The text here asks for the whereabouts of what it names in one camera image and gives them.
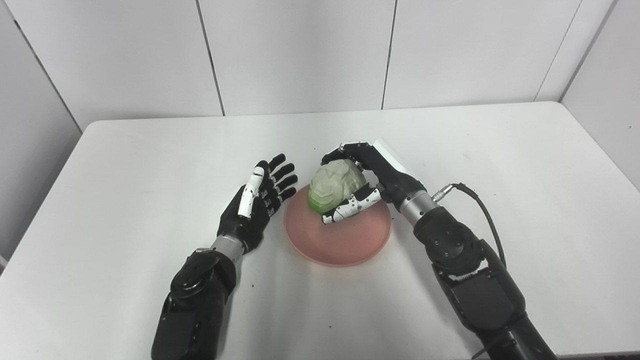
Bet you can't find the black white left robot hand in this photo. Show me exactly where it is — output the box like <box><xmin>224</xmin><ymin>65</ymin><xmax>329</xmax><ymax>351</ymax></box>
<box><xmin>217</xmin><ymin>153</ymin><xmax>299</xmax><ymax>253</ymax></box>

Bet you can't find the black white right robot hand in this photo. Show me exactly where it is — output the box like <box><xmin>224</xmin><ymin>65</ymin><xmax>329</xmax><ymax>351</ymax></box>
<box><xmin>320</xmin><ymin>138</ymin><xmax>428</xmax><ymax>225</ymax></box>

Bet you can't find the green white toy cabbage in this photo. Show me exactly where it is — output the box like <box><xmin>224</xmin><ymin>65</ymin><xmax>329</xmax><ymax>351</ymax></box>
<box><xmin>308</xmin><ymin>159</ymin><xmax>368</xmax><ymax>216</ymax></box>

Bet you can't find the pink round plate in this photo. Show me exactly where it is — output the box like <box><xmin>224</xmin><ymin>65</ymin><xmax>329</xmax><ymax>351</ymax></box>
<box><xmin>283</xmin><ymin>185</ymin><xmax>392</xmax><ymax>267</ymax></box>

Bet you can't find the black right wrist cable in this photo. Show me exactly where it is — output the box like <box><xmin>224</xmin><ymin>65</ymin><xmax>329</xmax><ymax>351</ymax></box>
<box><xmin>432</xmin><ymin>183</ymin><xmax>507</xmax><ymax>268</ymax></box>

